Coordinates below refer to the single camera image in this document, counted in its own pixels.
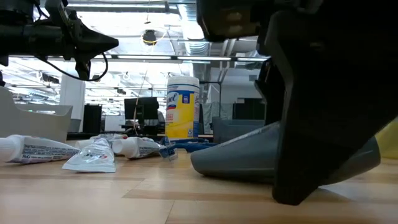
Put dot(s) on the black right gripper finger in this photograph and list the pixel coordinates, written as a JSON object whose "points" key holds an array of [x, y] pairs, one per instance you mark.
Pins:
{"points": [[272, 93], [335, 93]]}

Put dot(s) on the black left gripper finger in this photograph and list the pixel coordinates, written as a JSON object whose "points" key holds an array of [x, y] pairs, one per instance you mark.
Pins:
{"points": [[96, 43]]}

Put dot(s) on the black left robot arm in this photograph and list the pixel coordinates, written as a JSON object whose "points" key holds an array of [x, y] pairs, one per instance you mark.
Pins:
{"points": [[18, 37]]}

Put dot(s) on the black ceiling dome device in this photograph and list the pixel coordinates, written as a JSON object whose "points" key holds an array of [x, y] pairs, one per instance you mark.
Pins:
{"points": [[149, 36]]}

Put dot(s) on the grey fabric partition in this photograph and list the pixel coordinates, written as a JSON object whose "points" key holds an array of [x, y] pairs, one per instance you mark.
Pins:
{"points": [[217, 112]]}

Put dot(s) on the white room pillar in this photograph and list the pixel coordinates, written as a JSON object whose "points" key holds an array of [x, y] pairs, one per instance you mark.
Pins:
{"points": [[73, 102]]}

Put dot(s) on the black tall cabinet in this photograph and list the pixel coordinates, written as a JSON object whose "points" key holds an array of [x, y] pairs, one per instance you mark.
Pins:
{"points": [[92, 119]]}

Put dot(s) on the long ceiling light strip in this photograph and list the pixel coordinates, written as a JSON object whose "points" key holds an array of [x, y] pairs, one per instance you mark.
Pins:
{"points": [[202, 58]]}

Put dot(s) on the black computer monitor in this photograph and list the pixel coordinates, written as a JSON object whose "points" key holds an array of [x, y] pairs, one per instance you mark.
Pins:
{"points": [[146, 107]]}

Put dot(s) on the yellow white wipes canister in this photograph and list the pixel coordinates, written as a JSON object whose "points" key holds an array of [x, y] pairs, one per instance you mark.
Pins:
{"points": [[182, 118]]}

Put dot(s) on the translucent white plastic bin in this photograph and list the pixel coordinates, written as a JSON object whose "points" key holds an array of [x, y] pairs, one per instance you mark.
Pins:
{"points": [[31, 124]]}

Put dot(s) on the corrugated silver ventilation duct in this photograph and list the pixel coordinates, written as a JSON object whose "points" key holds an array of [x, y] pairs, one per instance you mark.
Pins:
{"points": [[197, 48]]}

